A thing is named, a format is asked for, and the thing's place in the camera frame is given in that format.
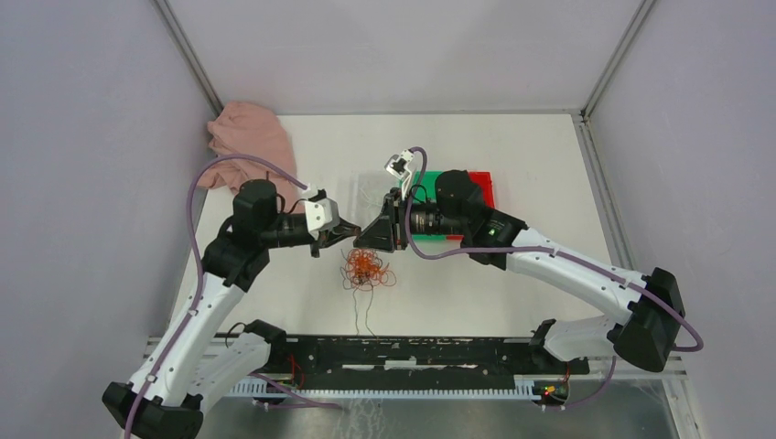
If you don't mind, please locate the red plastic bin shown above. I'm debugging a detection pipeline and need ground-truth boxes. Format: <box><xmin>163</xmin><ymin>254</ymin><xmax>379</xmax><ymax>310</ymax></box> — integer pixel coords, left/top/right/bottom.
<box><xmin>436</xmin><ymin>170</ymin><xmax>492</xmax><ymax>239</ymax></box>

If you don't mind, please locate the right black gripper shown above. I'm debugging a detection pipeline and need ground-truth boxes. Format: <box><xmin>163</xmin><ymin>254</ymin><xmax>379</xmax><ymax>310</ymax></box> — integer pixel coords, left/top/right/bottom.
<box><xmin>353</xmin><ymin>187</ymin><xmax>466</xmax><ymax>253</ymax></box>

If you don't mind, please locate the pink cloth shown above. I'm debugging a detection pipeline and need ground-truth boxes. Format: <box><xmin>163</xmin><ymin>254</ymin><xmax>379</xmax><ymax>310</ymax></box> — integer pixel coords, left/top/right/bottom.
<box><xmin>197</xmin><ymin>102</ymin><xmax>298</xmax><ymax>204</ymax></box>

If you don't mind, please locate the black cable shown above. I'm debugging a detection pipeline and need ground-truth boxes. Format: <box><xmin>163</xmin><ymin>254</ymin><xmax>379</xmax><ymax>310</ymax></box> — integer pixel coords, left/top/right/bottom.
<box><xmin>339</xmin><ymin>248</ymin><xmax>389</xmax><ymax>338</ymax></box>

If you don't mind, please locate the green plastic bin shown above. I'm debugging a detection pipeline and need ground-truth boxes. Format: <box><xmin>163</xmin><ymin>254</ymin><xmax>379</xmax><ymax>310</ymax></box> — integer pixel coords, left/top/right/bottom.
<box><xmin>409</xmin><ymin>171</ymin><xmax>452</xmax><ymax>240</ymax></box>

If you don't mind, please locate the white slotted cable duct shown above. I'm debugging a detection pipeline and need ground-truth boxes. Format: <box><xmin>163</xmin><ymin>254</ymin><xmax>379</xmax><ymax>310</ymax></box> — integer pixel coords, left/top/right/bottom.
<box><xmin>225</xmin><ymin>378</ymin><xmax>541</xmax><ymax>402</ymax></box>

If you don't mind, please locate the aluminium frame rail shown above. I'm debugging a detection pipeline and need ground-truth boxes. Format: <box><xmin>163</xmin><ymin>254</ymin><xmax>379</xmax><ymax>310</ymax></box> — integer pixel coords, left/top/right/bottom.
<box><xmin>145</xmin><ymin>337</ymin><xmax>687</xmax><ymax>380</ymax></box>

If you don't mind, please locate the orange cable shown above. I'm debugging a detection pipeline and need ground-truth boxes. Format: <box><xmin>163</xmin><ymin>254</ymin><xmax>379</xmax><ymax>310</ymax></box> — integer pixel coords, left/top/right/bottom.
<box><xmin>339</xmin><ymin>247</ymin><xmax>397</xmax><ymax>292</ymax></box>

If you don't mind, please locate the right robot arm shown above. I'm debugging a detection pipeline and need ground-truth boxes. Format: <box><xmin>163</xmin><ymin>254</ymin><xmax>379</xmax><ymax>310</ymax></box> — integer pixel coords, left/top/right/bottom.
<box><xmin>354</xmin><ymin>170</ymin><xmax>685</xmax><ymax>373</ymax></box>

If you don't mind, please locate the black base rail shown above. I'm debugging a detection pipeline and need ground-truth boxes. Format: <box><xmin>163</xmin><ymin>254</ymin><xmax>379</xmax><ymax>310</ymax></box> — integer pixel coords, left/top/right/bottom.
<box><xmin>259</xmin><ymin>335</ymin><xmax>590</xmax><ymax>391</ymax></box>

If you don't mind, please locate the thin white cable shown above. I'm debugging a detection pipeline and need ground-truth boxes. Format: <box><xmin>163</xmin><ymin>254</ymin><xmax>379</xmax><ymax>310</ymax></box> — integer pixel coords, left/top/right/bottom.
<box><xmin>357</xmin><ymin>181</ymin><xmax>389</xmax><ymax>210</ymax></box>

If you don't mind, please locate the clear plastic bin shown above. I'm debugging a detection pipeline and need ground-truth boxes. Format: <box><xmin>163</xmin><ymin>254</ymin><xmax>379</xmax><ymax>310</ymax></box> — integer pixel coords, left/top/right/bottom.
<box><xmin>349</xmin><ymin>171</ymin><xmax>399</xmax><ymax>227</ymax></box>

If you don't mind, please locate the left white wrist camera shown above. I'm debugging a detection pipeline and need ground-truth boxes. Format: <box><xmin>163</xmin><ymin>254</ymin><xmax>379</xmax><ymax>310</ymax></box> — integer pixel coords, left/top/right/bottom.
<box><xmin>303</xmin><ymin>188</ymin><xmax>340</xmax><ymax>234</ymax></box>

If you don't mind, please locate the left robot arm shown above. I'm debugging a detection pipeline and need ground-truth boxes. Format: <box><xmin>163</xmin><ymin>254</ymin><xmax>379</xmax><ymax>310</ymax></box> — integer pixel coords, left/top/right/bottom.
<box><xmin>102</xmin><ymin>179</ymin><xmax>361</xmax><ymax>438</ymax></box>

